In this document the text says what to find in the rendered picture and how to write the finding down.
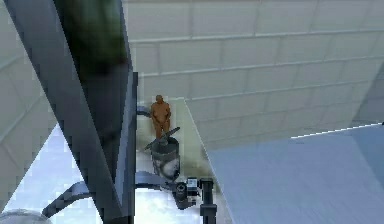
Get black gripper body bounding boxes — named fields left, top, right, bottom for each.
left=171, top=181, right=198, bottom=211

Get grey jar with dark lid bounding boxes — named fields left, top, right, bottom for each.
left=144, top=126, right=182, bottom=182

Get orange figurine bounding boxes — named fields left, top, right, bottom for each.
left=149, top=94, right=172, bottom=140

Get black television set grey stand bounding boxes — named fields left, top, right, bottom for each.
left=3, top=0, right=175, bottom=224

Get grey round object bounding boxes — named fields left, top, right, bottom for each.
left=0, top=208, right=53, bottom=224

